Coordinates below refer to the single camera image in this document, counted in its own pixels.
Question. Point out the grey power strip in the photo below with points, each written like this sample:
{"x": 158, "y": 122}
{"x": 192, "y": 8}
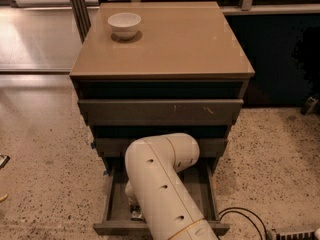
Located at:
{"x": 293, "y": 235}

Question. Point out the brown drawer cabinet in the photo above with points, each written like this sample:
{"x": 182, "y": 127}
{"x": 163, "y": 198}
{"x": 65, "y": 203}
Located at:
{"x": 182, "y": 51}

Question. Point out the top drawer front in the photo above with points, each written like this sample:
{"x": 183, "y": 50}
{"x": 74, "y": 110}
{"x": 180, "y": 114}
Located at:
{"x": 160, "y": 112}

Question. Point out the open bottom drawer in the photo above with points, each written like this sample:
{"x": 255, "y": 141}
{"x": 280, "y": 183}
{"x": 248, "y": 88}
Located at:
{"x": 117, "y": 218}

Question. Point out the white ceramic bowl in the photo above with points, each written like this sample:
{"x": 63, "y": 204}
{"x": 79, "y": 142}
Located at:
{"x": 124, "y": 25}

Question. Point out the dark object at left edge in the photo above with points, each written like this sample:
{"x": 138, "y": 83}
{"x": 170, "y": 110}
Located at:
{"x": 3, "y": 160}

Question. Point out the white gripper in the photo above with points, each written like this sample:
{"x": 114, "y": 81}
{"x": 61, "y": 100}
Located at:
{"x": 130, "y": 193}

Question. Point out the middle drawer front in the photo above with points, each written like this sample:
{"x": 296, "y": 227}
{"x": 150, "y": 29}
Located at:
{"x": 116, "y": 147}

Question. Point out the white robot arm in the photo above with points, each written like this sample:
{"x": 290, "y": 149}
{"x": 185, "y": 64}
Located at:
{"x": 152, "y": 165}

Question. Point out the grey floor device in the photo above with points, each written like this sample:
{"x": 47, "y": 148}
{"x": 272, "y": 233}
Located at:
{"x": 310, "y": 106}

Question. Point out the yellow object at left edge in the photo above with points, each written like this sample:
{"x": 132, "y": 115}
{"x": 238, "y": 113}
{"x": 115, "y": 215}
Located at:
{"x": 3, "y": 198}

